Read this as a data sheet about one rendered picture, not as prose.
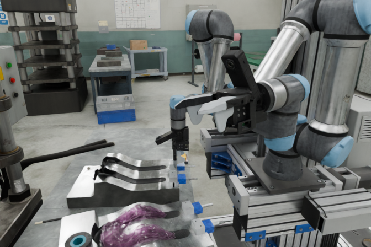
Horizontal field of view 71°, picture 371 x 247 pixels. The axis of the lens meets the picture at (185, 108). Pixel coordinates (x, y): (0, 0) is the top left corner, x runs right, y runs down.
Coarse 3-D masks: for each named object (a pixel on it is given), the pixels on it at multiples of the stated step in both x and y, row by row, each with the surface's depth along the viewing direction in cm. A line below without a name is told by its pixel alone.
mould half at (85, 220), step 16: (128, 208) 103; (160, 208) 107; (176, 208) 108; (64, 224) 92; (80, 224) 92; (160, 224) 97; (176, 224) 100; (64, 240) 86; (160, 240) 88; (176, 240) 92; (192, 240) 92; (208, 240) 92
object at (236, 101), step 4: (236, 96) 49; (240, 96) 48; (244, 96) 48; (248, 96) 50; (228, 100) 46; (232, 100) 46; (236, 100) 47; (240, 100) 47; (244, 100) 48; (228, 104) 46; (232, 104) 47; (236, 104) 48; (240, 104) 49; (244, 104) 48; (228, 108) 46
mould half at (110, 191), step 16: (128, 160) 134; (144, 160) 139; (160, 160) 138; (80, 176) 129; (112, 176) 117; (128, 176) 123; (144, 176) 125; (160, 176) 124; (80, 192) 117; (96, 192) 114; (112, 192) 114; (128, 192) 115; (144, 192) 115; (160, 192) 116; (176, 192) 116
